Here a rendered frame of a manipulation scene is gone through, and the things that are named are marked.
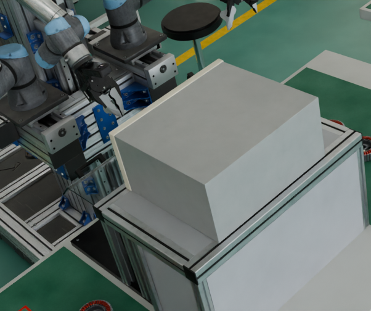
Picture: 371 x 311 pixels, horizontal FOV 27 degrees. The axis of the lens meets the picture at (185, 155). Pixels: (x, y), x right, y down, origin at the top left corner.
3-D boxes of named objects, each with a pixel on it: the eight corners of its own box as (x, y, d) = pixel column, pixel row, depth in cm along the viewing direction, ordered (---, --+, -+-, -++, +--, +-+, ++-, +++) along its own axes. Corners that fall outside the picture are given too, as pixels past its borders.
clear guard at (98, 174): (63, 194, 248) (57, 180, 245) (119, 155, 259) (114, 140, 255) (124, 236, 226) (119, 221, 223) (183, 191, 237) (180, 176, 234)
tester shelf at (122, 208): (96, 217, 226) (92, 205, 223) (254, 100, 256) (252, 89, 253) (197, 286, 196) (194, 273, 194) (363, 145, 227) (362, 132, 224)
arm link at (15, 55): (42, 71, 289) (30, 39, 280) (20, 91, 280) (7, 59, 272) (18, 67, 295) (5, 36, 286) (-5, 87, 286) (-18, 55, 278)
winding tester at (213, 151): (126, 188, 226) (108, 132, 214) (230, 113, 246) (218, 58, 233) (218, 244, 200) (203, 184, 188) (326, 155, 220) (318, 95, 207)
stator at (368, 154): (354, 140, 280) (354, 132, 278) (384, 146, 274) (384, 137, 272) (342, 159, 273) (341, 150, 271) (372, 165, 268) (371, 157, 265)
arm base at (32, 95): (2, 103, 296) (-7, 81, 290) (34, 84, 302) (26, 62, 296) (22, 116, 285) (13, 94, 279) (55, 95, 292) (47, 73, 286)
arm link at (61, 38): (55, 24, 247) (66, 11, 241) (76, 53, 247) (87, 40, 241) (37, 33, 242) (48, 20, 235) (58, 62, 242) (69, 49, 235)
